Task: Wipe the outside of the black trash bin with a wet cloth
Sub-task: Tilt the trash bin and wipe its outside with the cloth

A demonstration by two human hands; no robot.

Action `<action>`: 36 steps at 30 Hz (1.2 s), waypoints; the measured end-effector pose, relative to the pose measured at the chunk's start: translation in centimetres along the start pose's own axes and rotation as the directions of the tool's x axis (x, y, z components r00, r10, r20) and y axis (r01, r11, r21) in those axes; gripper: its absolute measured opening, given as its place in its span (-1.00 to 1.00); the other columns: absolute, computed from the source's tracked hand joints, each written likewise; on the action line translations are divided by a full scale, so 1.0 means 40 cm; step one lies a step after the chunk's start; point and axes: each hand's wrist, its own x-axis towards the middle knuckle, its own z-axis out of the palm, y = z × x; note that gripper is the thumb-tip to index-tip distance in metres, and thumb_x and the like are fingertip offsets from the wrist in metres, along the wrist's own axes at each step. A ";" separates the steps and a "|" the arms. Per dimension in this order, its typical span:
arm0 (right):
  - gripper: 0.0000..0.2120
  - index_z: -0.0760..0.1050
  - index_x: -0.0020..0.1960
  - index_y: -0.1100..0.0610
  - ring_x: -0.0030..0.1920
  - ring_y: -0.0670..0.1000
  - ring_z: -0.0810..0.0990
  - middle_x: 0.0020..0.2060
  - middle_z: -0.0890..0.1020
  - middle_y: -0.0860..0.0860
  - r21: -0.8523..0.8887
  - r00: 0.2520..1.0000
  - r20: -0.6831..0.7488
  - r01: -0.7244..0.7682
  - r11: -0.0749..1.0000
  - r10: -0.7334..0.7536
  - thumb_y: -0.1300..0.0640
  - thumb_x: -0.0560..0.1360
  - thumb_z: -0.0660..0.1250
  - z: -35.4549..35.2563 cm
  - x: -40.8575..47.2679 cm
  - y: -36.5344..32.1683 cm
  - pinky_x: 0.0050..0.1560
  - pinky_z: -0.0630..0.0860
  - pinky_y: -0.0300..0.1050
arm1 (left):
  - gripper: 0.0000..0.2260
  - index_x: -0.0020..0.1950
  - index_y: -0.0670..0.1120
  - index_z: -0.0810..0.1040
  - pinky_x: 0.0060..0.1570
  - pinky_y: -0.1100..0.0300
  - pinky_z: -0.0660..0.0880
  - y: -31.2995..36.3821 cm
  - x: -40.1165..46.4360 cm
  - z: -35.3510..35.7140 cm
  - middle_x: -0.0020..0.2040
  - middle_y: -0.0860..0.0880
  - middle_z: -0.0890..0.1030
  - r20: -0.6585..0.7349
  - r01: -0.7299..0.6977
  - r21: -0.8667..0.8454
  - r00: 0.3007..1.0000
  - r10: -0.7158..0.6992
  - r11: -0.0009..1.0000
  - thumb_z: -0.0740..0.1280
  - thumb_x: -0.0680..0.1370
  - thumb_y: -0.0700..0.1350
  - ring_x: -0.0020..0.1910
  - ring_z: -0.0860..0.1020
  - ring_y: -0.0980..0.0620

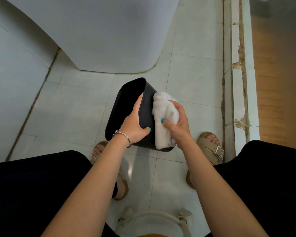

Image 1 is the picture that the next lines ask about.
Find person's left hand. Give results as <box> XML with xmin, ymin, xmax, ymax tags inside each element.
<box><xmin>118</xmin><ymin>92</ymin><xmax>152</xmax><ymax>146</ymax></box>

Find person's right hand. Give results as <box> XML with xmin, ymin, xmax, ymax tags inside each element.
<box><xmin>161</xmin><ymin>101</ymin><xmax>192</xmax><ymax>150</ymax></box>

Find black plastic waste bin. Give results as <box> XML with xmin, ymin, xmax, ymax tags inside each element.
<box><xmin>104</xmin><ymin>77</ymin><xmax>174</xmax><ymax>153</ymax></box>

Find white cleaning cloth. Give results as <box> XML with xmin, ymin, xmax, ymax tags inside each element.
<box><xmin>152</xmin><ymin>92</ymin><xmax>181</xmax><ymax>150</ymax></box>

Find person's right forearm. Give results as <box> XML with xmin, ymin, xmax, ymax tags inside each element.
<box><xmin>180</xmin><ymin>135</ymin><xmax>269</xmax><ymax>237</ymax></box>

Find person's left forearm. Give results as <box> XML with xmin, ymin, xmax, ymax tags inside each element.
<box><xmin>40</xmin><ymin>137</ymin><xmax>131</xmax><ymax>237</ymax></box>

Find person's right beige sandal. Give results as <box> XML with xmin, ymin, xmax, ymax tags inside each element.
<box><xmin>186</xmin><ymin>131</ymin><xmax>224</xmax><ymax>190</ymax></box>

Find person's beige sandal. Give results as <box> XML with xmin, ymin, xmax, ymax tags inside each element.
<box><xmin>90</xmin><ymin>140</ymin><xmax>129</xmax><ymax>201</ymax></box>
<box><xmin>186</xmin><ymin>131</ymin><xmax>224</xmax><ymax>190</ymax></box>

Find person's left beige sandal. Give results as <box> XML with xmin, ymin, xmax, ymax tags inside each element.
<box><xmin>90</xmin><ymin>140</ymin><xmax>129</xmax><ymax>201</ymax></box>

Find person's black trousers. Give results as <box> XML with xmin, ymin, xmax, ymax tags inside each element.
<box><xmin>0</xmin><ymin>140</ymin><xmax>296</xmax><ymax>237</ymax></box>

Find white door threshold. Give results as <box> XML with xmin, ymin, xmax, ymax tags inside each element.
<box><xmin>222</xmin><ymin>0</ymin><xmax>260</xmax><ymax>163</ymax></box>

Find white toilet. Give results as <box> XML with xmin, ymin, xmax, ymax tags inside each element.
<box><xmin>2</xmin><ymin>0</ymin><xmax>181</xmax><ymax>74</ymax></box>

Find silver bracelet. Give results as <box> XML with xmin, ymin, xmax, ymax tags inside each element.
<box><xmin>112</xmin><ymin>130</ymin><xmax>132</xmax><ymax>148</ymax></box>

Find white curved plastic strap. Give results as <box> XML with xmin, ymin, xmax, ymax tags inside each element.
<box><xmin>114</xmin><ymin>207</ymin><xmax>193</xmax><ymax>237</ymax></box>

